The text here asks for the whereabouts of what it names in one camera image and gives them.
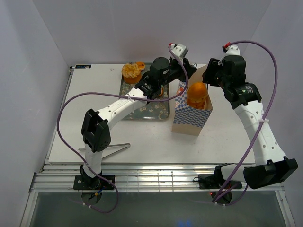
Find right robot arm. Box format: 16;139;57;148
203;55;298;189

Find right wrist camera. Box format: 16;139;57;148
218;42;241;65

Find long baguette bread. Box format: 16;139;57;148
187;82;208;109

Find blue checkered paper bag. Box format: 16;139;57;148
171;65;213;136

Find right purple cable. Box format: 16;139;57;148
189;40;277;206

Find aluminium frame rail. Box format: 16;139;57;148
29;163;285;192

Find purple cable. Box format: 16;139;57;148
189;40;277;206
57;43;189;213

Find metal baking tray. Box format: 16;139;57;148
119;63;170;121

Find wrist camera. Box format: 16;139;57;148
168;43;188;63
218;42;241;65

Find small round bun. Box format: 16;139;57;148
136;62;145;71

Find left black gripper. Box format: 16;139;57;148
159;58;197;88

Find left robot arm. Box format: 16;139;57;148
80;57;196;189

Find metal tongs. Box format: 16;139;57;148
77;143;131;159

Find left logo sticker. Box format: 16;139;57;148
75;65;91;69

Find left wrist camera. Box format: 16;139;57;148
168;43;188;63

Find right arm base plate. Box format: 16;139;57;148
193;174;242;190

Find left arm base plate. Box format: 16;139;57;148
73;175;114;190

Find sugared round cake bread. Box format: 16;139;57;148
121;63;142;84

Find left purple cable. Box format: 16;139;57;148
57;43;189;213

